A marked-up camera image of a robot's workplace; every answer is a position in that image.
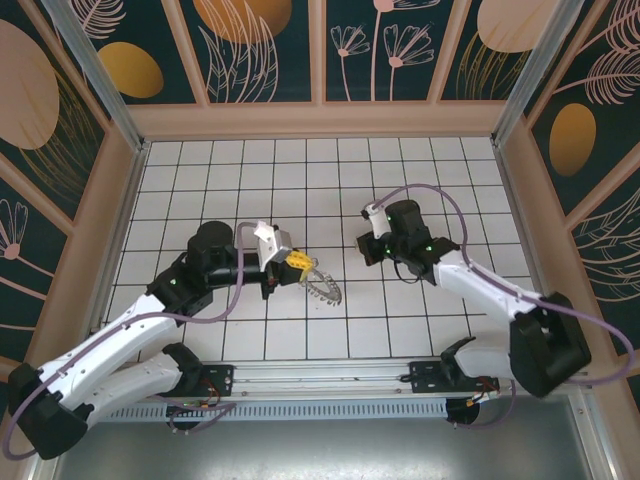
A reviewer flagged aluminium table edge rail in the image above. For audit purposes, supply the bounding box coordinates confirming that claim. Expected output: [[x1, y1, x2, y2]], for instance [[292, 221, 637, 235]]
[[88, 140, 151, 337], [492, 141, 624, 480]]

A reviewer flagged grey metal base plate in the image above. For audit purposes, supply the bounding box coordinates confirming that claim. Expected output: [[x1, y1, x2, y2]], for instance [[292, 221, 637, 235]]
[[27, 417, 601, 480]]

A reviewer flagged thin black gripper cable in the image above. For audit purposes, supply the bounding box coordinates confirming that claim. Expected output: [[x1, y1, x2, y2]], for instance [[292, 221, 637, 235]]
[[392, 257, 429, 285]]

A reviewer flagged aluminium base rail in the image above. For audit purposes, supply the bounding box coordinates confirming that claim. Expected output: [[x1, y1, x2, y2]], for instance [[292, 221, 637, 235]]
[[119, 360, 501, 402]]

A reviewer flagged slotted grey cable duct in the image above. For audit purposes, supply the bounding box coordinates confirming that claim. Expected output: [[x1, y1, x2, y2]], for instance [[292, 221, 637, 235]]
[[97, 397, 450, 424]]

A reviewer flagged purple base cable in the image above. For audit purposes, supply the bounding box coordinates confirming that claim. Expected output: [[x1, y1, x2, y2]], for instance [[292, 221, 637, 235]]
[[449, 389, 516, 431], [149, 394, 239, 435]]

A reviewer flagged aluminium corner post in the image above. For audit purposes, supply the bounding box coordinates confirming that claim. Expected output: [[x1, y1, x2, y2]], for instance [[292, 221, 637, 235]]
[[489, 0, 601, 147], [39, 0, 151, 154]]

